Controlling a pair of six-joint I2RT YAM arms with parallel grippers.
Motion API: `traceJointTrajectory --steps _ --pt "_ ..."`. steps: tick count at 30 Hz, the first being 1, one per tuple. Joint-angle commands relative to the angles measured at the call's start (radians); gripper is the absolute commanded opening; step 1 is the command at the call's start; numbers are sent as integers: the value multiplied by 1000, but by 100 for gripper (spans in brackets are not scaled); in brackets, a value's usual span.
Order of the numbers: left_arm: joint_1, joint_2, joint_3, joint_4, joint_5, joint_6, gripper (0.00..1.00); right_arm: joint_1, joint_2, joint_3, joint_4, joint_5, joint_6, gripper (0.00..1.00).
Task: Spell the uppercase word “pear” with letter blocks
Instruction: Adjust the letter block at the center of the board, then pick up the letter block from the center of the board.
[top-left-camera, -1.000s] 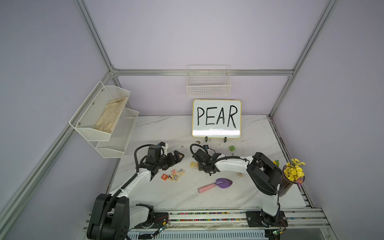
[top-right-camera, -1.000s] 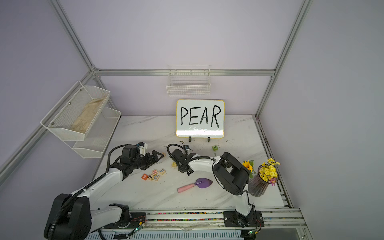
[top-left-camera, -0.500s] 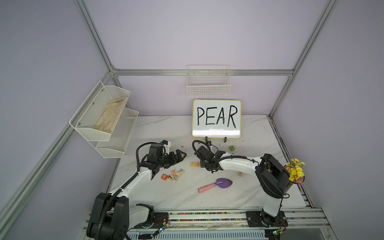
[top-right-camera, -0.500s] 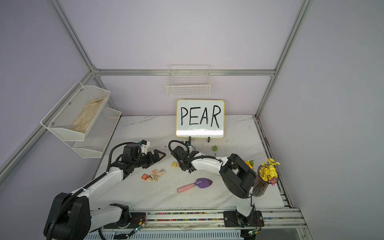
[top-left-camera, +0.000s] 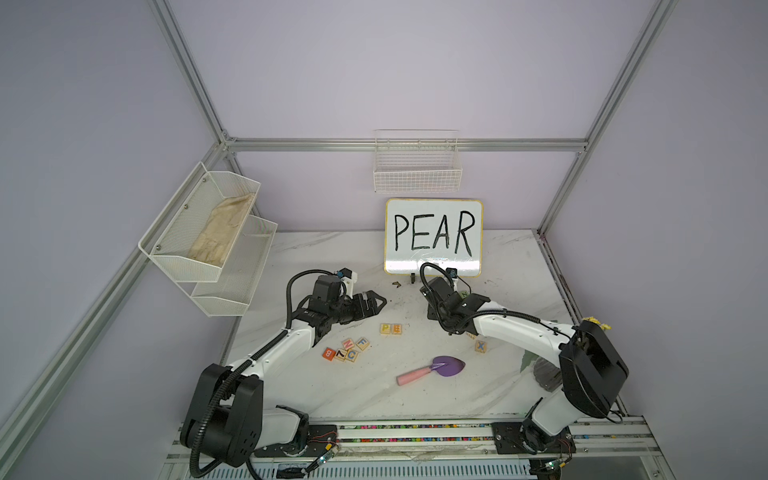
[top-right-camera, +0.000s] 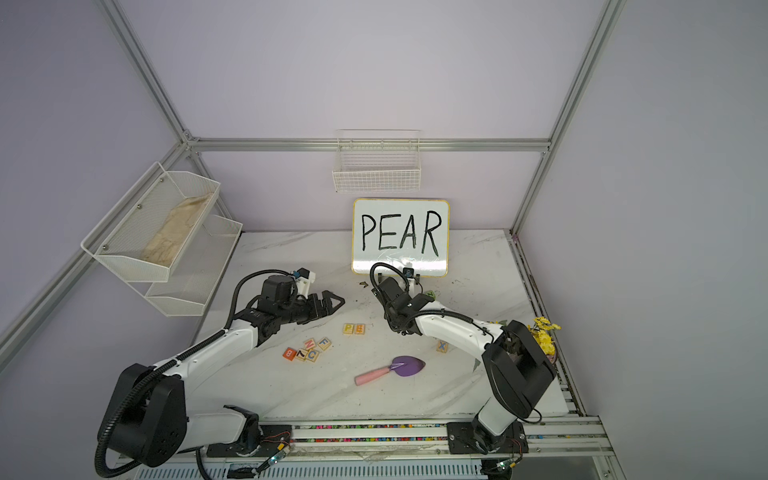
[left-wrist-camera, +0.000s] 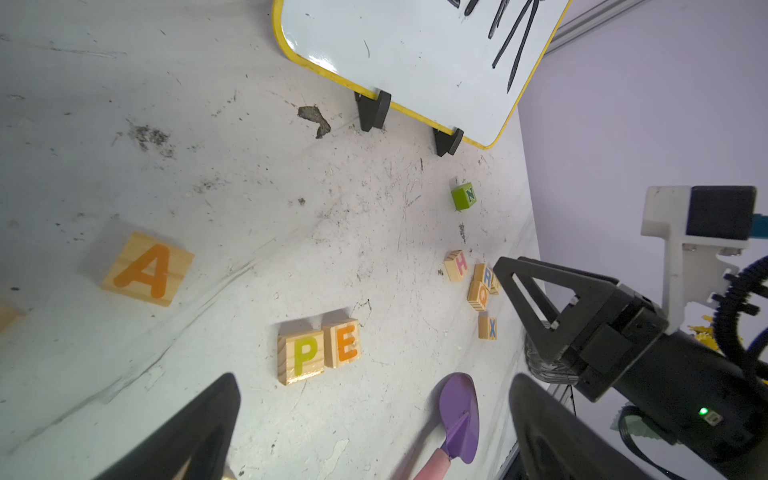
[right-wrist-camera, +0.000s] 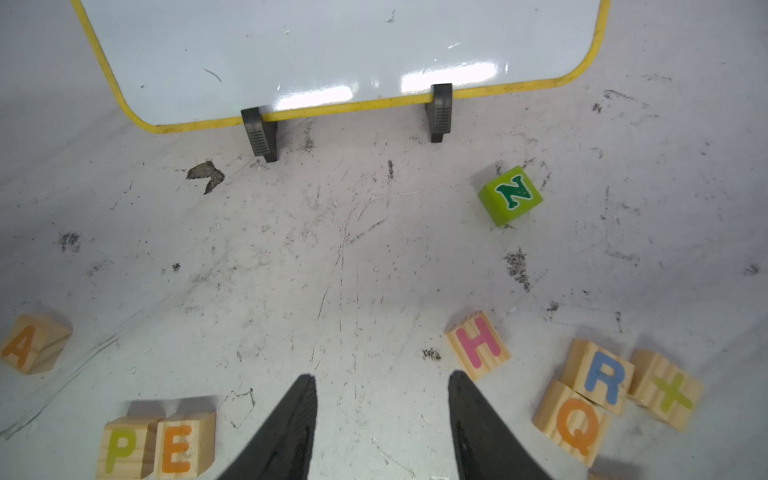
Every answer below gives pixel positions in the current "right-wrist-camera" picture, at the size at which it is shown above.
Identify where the wooden block letter P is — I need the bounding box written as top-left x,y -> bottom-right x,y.
96,416 -> 161,479

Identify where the green block letter N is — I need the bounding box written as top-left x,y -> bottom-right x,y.
478,166 -> 543,227

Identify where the wooden block plus sign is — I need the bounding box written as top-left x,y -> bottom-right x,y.
628,349 -> 702,432

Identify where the wooden block letter R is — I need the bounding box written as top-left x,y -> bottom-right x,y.
560,339 -> 635,416

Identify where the whiteboard with yellow frame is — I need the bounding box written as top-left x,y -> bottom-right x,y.
73,1 -> 610,134

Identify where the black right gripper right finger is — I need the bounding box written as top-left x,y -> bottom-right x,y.
448,370 -> 549,480

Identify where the wooden block letter A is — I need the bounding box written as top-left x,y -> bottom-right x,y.
1,314 -> 73,375

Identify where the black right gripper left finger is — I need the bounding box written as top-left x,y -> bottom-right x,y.
220,374 -> 318,480

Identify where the wooden block letter E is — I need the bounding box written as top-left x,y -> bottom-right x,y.
154,411 -> 216,479

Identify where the wooden block letter H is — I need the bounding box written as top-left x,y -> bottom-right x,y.
445,311 -> 511,381

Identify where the wooden block letter Q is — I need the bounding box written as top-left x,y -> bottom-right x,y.
533,380 -> 612,468

